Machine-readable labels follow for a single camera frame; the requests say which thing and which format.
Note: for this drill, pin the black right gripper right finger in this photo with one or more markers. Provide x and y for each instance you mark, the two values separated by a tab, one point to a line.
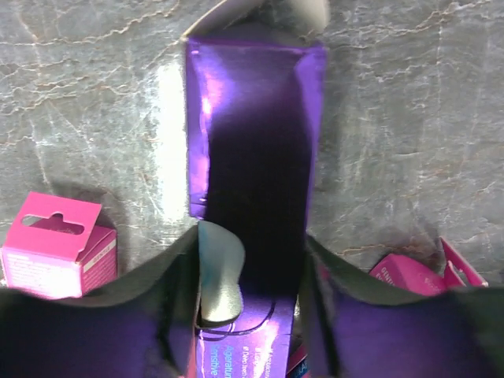
355	325

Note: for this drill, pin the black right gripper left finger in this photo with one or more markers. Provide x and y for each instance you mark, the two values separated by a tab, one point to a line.
140	325

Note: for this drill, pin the purple toothpaste box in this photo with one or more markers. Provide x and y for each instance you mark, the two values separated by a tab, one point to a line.
254	104

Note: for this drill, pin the pink toothpaste box middle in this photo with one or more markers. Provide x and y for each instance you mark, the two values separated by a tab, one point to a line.
408	274

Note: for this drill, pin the pink toothpaste box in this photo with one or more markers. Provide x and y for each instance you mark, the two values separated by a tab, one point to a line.
408	274
458	272
55	248

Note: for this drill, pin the pink toothpaste box right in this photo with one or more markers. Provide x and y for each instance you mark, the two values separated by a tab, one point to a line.
458	272

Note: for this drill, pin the pink toothpaste box left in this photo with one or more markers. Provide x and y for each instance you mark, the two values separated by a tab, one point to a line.
55	248

